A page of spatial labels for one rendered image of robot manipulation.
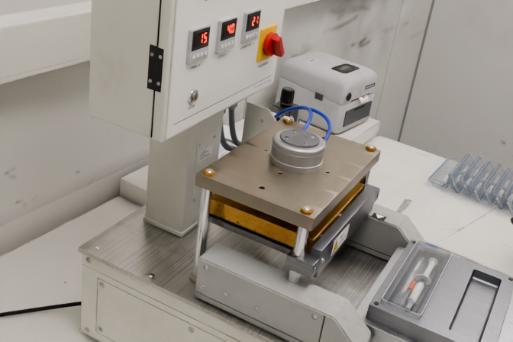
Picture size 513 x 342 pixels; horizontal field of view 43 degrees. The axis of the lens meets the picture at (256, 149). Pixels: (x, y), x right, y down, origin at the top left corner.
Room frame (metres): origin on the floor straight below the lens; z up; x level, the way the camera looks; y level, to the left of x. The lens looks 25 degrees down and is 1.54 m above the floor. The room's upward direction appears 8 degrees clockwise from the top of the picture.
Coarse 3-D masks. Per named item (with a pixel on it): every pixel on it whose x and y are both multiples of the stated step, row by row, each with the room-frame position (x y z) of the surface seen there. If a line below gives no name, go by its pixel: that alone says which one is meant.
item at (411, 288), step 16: (416, 256) 0.83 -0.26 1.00; (432, 256) 0.83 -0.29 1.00; (448, 256) 0.84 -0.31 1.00; (400, 272) 0.78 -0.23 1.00; (416, 272) 0.79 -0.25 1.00; (432, 272) 0.79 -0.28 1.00; (400, 288) 0.74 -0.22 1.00; (416, 288) 0.75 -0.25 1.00; (432, 288) 0.75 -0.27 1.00; (400, 304) 0.71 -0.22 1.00; (416, 304) 0.71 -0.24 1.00
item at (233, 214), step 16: (352, 192) 0.90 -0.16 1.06; (224, 208) 0.81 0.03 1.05; (240, 208) 0.80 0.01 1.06; (336, 208) 0.84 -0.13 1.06; (224, 224) 0.81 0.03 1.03; (240, 224) 0.79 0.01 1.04; (256, 224) 0.78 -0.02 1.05; (272, 224) 0.77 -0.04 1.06; (288, 224) 0.78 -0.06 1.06; (320, 224) 0.79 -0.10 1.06; (256, 240) 0.78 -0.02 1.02; (272, 240) 0.78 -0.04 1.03; (288, 240) 0.76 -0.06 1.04
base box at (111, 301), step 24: (96, 264) 0.82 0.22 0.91; (96, 288) 0.82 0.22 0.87; (120, 288) 0.80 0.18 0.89; (144, 288) 0.78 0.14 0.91; (96, 312) 0.82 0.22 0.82; (120, 312) 0.80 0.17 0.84; (144, 312) 0.78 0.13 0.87; (168, 312) 0.76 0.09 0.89; (192, 312) 0.74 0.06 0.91; (96, 336) 0.82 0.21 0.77; (120, 336) 0.80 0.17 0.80; (144, 336) 0.78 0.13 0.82; (168, 336) 0.76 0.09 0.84; (192, 336) 0.74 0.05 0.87; (216, 336) 0.73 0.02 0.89; (240, 336) 0.71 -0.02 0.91
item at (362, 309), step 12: (396, 252) 0.89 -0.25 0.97; (384, 276) 0.81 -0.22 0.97; (372, 288) 0.78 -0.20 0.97; (360, 312) 0.72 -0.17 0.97; (372, 324) 0.70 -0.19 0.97; (504, 324) 0.74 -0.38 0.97; (372, 336) 0.69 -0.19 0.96; (384, 336) 0.69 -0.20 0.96; (396, 336) 0.68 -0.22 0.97; (504, 336) 0.72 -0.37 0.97
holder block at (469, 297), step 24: (456, 264) 0.84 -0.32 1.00; (384, 288) 0.75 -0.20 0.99; (456, 288) 0.78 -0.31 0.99; (480, 288) 0.81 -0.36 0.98; (504, 288) 0.79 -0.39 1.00; (384, 312) 0.70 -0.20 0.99; (432, 312) 0.71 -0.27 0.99; (456, 312) 0.74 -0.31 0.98; (480, 312) 0.75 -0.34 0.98; (504, 312) 0.74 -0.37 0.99; (408, 336) 0.68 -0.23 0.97; (432, 336) 0.67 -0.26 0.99; (456, 336) 0.67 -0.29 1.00; (480, 336) 0.70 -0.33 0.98
